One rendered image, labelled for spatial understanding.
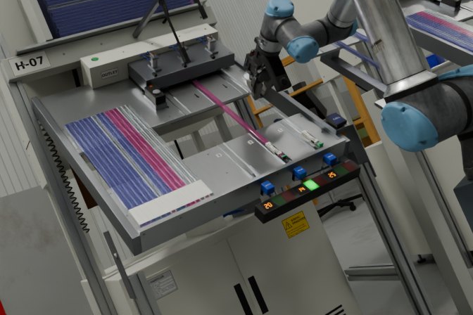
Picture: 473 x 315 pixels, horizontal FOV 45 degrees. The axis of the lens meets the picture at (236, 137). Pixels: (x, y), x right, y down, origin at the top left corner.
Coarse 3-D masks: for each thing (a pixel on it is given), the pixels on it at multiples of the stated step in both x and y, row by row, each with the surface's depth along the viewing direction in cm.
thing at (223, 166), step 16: (272, 128) 171; (288, 128) 171; (304, 128) 171; (320, 128) 171; (224, 144) 164; (240, 144) 164; (256, 144) 164; (272, 144) 164; (288, 144) 164; (304, 144) 165; (192, 160) 158; (208, 160) 158; (224, 160) 158; (240, 160) 158; (256, 160) 158; (272, 160) 158; (288, 160) 159; (208, 176) 152; (224, 176) 152; (240, 176) 153; (112, 192) 146
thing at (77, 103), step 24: (240, 72) 196; (48, 96) 181; (72, 96) 182; (96, 96) 182; (120, 96) 182; (168, 96) 183; (192, 96) 183; (216, 96) 184; (240, 96) 185; (72, 120) 171; (144, 120) 172; (168, 120) 172; (72, 144) 162
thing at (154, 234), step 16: (336, 144) 162; (304, 160) 157; (320, 160) 161; (336, 160) 166; (256, 176) 149; (272, 176) 152; (288, 176) 156; (224, 192) 144; (240, 192) 147; (256, 192) 151; (192, 208) 139; (208, 208) 143; (224, 208) 147; (160, 224) 135; (176, 224) 139; (192, 224) 142; (144, 240) 135; (160, 240) 139
